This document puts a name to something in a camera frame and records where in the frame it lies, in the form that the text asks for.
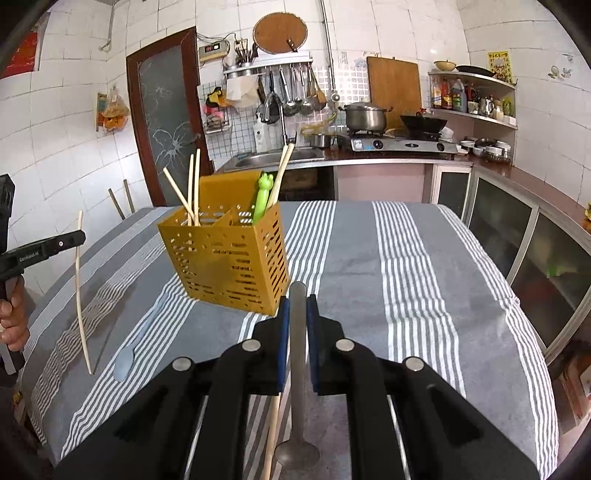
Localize brown frosted glass door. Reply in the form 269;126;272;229
126;27;214;208

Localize yellow wall poster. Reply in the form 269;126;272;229
487;50;514;84

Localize grey metal spoon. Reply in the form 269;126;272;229
274;281;321;467

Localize glass door counter cabinets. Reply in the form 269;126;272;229
431;164;591;365

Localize beige wall meter box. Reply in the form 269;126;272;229
198;39;232;60

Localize steel gas stove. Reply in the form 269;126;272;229
348;131;460;155

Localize row of condiment bottles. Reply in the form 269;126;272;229
430;78;515;120

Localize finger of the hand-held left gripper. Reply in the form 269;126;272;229
46;231;87;259

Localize stack of bowls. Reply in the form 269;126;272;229
459;136;513;163

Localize corner wall shelf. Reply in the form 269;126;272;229
427;69;519;130

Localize row of hanging kitchen utensils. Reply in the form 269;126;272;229
256;67;328;121

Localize hanging plastic bag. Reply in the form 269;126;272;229
97;85;127;132

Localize colourful hanging rags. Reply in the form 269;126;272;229
203;88;227;112

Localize red wall calendar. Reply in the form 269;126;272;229
0;14;49;79

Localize green frog utensil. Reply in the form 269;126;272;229
252;172;275;226

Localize grey white striped tablecloth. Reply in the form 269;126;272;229
18;199;559;480

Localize white hanging towel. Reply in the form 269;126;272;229
226;76;259;109

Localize steel cooking pot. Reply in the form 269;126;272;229
339;102;393;132

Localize yellow perforated utensil holder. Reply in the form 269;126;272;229
157;170;291;317

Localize small wire wall basket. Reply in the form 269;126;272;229
203;111;230;134

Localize round wooden board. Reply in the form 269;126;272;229
253;11;309;54

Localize steel wall rack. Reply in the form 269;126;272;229
222;53;315;77

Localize beige wooden chopstick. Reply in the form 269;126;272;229
187;154;195;226
272;144;295;204
75;210;94;376
268;144;291;206
163;167;195;227
260;393;282;480
194;148;202;227

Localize steel faucet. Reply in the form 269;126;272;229
272;92;298;148

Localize rectangular wooden cutting board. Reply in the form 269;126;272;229
367;55;423;118

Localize person's left hand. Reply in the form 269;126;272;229
0;279;29;352

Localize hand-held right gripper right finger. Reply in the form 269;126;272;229
305;294;541;480

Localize decorative wall hooks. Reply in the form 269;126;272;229
547;53;575;79

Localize metal wall pipe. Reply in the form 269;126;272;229
318;0;340;102

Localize white soap bottle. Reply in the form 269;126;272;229
255;117;271;153

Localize light blue plastic spoon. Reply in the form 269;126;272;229
113;295;169;383

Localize black wok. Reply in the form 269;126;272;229
399;113;450;139

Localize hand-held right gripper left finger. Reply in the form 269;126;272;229
53;298;291;480

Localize steel kitchen sink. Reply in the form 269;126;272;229
233;148;326;169

